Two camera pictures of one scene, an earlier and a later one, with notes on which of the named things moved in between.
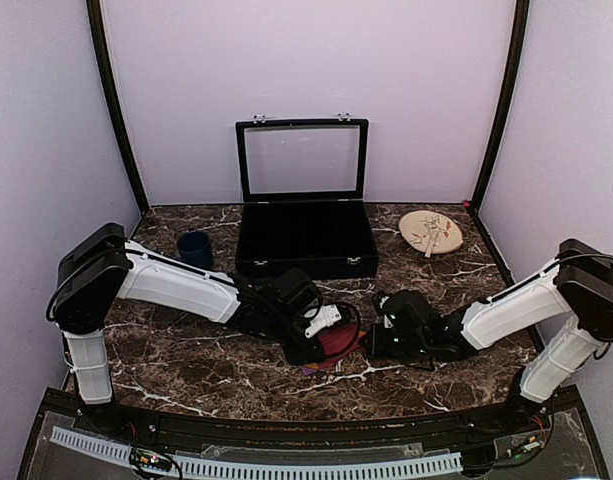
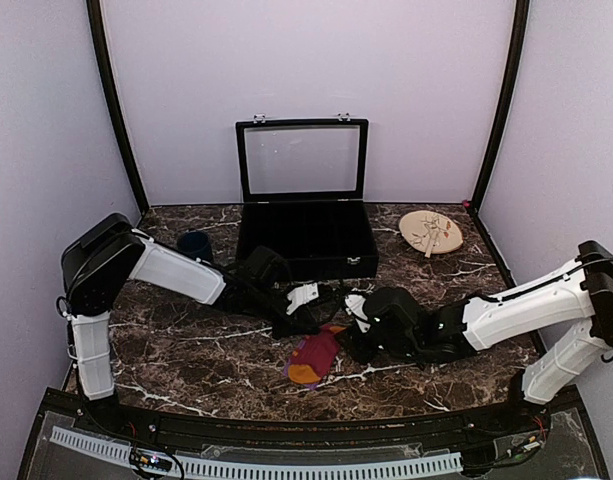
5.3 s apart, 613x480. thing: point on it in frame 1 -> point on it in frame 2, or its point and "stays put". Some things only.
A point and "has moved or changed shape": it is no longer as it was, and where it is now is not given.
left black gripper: [299, 356] -> [301, 322]
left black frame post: [95, 16] stays put
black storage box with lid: [303, 197] stays put
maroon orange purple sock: [337, 342] has moved or changed shape
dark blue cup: [194, 247] stays put
